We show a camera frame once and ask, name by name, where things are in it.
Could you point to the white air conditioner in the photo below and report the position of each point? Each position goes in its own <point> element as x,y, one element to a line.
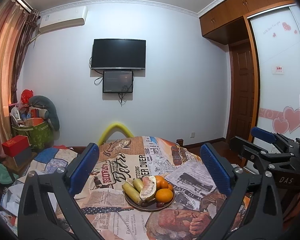
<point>62,17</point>

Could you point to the teal fabric item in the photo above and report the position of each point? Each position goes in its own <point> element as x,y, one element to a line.
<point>1,172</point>

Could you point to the green fabric bag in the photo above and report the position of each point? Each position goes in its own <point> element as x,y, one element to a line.
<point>40,136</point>

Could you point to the large orange with sticker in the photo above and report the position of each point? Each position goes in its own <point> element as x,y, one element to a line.
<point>164,195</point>

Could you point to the dark brown round plate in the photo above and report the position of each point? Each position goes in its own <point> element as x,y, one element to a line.
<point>150,206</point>

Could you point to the black wall television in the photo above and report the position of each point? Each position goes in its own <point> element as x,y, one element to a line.
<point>118,53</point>

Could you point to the brown wooden door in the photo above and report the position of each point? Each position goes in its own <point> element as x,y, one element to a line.
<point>242,92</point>

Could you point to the yellow foam tube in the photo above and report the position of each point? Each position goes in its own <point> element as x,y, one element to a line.
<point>107,132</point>

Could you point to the white wall socket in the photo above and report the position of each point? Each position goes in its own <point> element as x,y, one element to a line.
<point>192,134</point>

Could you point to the white sliding wardrobe door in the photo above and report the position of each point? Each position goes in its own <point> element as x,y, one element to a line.
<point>277,92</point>

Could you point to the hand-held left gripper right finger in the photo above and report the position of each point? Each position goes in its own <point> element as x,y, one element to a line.
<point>215,170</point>

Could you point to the wooden bed post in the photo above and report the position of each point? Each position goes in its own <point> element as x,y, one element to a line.
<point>180,142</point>

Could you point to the red box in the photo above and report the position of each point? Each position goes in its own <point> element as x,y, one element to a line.
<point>15,145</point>

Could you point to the large yellow-green banana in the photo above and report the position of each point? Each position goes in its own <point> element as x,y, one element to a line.
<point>130,191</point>

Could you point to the newspaper print blanket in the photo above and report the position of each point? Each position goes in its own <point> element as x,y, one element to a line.
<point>130,160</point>

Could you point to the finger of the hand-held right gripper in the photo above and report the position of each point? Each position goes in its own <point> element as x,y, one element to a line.
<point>260,155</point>
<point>263,133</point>

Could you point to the wooden overhead cabinet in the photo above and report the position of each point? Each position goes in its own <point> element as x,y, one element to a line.
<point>230,12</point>

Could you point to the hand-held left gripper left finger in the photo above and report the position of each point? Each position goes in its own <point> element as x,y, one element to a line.
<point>83,165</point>

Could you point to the small red date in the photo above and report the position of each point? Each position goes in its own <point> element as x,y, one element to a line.
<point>144,204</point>
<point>160,204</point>

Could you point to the red plastic bag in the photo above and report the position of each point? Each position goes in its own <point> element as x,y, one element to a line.
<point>27,96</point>

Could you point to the small black wall monitor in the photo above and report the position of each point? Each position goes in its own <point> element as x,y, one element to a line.
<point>117,82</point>

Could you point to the small tangerine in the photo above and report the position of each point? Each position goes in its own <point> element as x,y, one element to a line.
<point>164,185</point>
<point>170,187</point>
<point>159,180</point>

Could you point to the small white fan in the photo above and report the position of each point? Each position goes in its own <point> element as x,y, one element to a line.
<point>15,115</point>

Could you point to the brown striped curtain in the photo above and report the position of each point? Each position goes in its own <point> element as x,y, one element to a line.
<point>7,67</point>

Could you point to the slim yellow-green banana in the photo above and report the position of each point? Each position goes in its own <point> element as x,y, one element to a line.
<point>138,185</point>

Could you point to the large peeled pomelo segment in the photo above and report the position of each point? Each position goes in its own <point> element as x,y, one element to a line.
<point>148,188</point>

